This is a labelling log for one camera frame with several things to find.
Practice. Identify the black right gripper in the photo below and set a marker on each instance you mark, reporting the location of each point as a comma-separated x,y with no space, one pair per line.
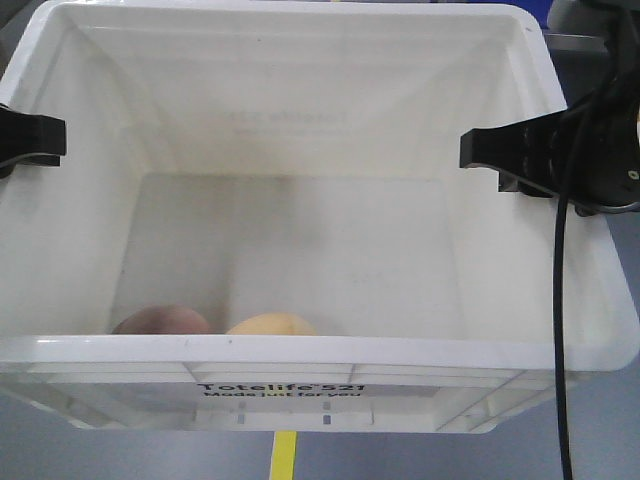
607,176

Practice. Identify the yellow floor tape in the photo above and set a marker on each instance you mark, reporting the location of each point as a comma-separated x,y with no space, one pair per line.
283,456

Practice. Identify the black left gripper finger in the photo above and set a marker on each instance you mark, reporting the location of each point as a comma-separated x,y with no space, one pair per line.
30,139

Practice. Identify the yellow mango plush toy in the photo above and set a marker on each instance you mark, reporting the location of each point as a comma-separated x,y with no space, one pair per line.
279,323

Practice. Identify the pink plush ball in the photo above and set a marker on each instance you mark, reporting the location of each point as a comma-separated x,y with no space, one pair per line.
163,320

